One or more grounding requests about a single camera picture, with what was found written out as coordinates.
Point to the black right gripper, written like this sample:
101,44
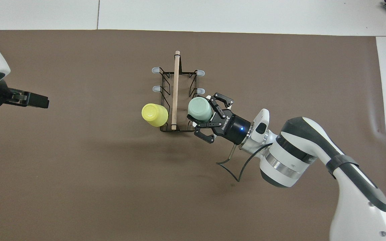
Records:
233,129

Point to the yellow plastic cup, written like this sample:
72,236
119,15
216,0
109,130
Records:
154,114

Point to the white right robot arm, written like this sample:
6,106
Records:
290,160

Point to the pale green plastic cup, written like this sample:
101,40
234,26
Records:
199,108

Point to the brown table mat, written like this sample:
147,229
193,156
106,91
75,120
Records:
112,184

